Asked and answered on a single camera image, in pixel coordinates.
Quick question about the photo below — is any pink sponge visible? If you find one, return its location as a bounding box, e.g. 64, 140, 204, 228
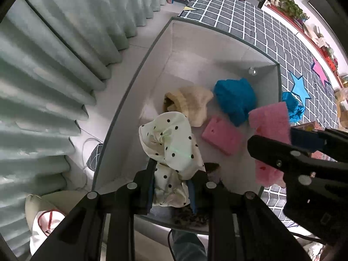
248, 101, 291, 188
201, 116, 244, 156

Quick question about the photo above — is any blue cloth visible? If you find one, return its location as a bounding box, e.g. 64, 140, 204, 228
282, 92, 305, 123

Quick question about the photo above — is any leopard print fuzzy hat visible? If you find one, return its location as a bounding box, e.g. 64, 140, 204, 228
172, 206, 208, 227

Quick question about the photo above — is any blue knit hat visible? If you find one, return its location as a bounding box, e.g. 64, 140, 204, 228
214, 78, 257, 127

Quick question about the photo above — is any white polka dot cloth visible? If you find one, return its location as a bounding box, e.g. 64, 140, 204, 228
139, 111, 205, 208

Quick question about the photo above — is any cream knit hat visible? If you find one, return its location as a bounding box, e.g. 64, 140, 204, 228
163, 86, 214, 127

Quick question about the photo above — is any pink cardboard snack box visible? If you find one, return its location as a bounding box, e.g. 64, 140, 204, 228
290, 121, 336, 161

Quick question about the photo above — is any white red bag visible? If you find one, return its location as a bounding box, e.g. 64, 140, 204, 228
25, 194, 65, 256

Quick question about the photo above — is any white fabric storage box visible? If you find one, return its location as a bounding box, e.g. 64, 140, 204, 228
93, 18, 281, 194

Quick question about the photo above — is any grey checkered star rug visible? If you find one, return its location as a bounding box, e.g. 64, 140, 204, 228
87, 0, 340, 228

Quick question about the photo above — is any pale green curtain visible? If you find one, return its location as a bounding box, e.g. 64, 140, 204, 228
1, 0, 166, 258

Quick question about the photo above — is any white cable on floor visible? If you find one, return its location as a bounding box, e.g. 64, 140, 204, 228
80, 137, 104, 191

